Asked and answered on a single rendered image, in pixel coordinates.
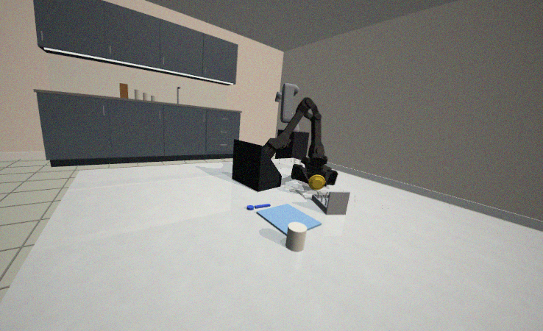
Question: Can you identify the yellow plate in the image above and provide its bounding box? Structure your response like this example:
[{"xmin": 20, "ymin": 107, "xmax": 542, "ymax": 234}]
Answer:
[{"xmin": 308, "ymin": 175, "xmax": 325, "ymax": 190}]

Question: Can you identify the light blue mat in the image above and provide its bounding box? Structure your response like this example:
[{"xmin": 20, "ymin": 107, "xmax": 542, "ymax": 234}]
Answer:
[{"xmin": 256, "ymin": 204, "xmax": 322, "ymax": 236}]

